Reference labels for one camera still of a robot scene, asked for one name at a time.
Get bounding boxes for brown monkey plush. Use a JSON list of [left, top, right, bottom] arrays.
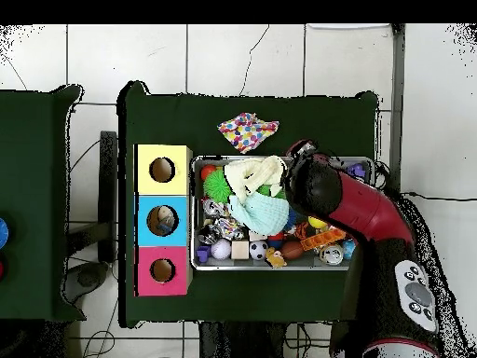
[[265, 248, 287, 269]]

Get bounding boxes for green spiky ball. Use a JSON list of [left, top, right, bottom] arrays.
[[204, 170, 229, 201]]

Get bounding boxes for polka dot cloth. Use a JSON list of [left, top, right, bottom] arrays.
[[217, 111, 280, 156]]

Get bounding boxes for wooden box with three holes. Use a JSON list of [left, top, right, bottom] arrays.
[[132, 143, 194, 297]]

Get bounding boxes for black upright panel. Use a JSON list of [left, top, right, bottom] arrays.
[[99, 131, 119, 264]]

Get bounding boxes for small soccer ball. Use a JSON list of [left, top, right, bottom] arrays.
[[249, 240, 269, 262]]

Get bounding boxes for small brown football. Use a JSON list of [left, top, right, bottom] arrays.
[[279, 240, 306, 261]]

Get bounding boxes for white baseball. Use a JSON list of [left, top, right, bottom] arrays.
[[211, 238, 232, 260]]

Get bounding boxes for side table with green cloth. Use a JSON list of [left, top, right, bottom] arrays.
[[0, 83, 85, 324]]

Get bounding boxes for dark green tablecloth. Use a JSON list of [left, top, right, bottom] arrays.
[[117, 80, 381, 329]]

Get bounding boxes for wooden cube block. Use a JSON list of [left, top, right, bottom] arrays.
[[230, 240, 251, 260]]

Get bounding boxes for cream cloth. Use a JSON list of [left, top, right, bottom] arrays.
[[223, 155, 288, 204]]

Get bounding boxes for orange plastic toy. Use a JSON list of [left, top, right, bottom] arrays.
[[299, 227, 348, 253]]

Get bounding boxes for mint green cloth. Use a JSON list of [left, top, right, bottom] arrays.
[[229, 192, 292, 237]]

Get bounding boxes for blue round object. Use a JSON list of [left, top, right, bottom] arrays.
[[0, 215, 10, 251]]

